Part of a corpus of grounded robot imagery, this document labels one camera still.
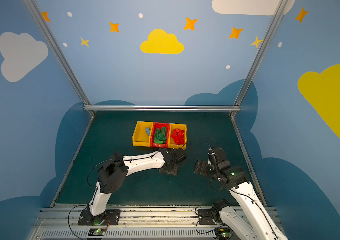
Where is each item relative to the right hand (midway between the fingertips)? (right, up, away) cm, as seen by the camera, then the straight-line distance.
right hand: (203, 166), depth 75 cm
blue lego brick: (-34, +18, +32) cm, 49 cm away
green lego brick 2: (-27, +17, +33) cm, 46 cm away
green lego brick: (-22, +18, +32) cm, 43 cm away
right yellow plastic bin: (-16, +9, +23) cm, 30 cm away
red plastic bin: (-27, +22, +31) cm, 47 cm away
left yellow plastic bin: (-40, +12, +32) cm, 53 cm away
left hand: (-15, -7, +13) cm, 21 cm away
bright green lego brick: (-24, +12, +27) cm, 39 cm away
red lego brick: (-12, +14, +26) cm, 32 cm away
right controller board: (+9, -32, -4) cm, 33 cm away
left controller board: (-53, -30, -5) cm, 61 cm away
